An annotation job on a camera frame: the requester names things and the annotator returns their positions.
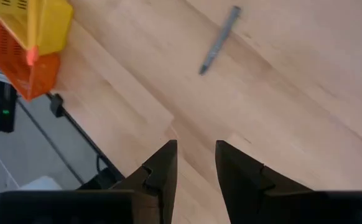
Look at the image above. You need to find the grey pen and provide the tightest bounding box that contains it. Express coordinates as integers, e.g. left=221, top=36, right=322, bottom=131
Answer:
left=198, top=5, right=242, bottom=76

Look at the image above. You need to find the orange plastic bin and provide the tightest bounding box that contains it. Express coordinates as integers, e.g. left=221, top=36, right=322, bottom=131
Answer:
left=0, top=17, right=61, bottom=102

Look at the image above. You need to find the yellow plastic bin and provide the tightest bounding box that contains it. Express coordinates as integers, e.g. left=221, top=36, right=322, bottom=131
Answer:
left=0, top=0, right=74, bottom=56

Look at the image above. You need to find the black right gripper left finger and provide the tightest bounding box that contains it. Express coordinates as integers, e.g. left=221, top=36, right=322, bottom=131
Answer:
left=111, top=139, right=178, bottom=224

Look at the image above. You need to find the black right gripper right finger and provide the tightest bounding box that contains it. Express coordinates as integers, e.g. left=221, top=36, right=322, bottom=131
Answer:
left=215, top=140, right=312, bottom=224

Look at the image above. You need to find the yellow pencil orange eraser cap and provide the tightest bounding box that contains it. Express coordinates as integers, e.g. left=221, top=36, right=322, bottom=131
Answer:
left=25, top=45, right=39, bottom=67

